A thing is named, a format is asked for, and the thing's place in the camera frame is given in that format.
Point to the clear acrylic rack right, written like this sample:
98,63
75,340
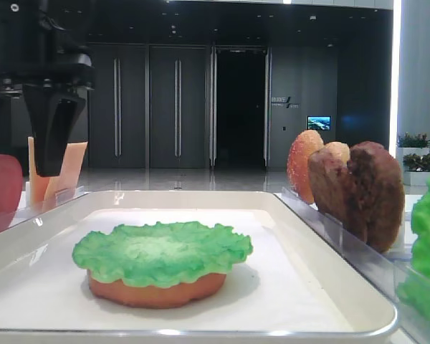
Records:
390,273

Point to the sesame bun top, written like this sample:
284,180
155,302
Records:
305,144

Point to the brown meat patty inner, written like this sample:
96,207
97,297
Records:
328,177

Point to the clear acrylic rack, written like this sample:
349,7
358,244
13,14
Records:
26,211
390,273

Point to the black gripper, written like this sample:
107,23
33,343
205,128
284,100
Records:
43,53

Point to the bun bottom under lettuce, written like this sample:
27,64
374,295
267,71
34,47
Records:
153,297

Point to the plain bun half right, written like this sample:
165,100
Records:
338,150

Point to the potted plants in planter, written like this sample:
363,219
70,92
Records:
411,148

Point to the white metal tray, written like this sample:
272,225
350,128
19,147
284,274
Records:
293,288

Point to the green lettuce leaf on tray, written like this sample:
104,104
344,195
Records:
161,255

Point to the orange cheese slice inner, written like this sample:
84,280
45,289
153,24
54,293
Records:
70,171

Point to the dark meat patty outer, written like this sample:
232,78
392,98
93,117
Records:
375,196

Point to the clear acrylic rack left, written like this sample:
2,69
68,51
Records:
26,211

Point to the small wall screen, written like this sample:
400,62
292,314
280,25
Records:
319,123

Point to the standing green lettuce leaf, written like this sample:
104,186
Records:
424,247

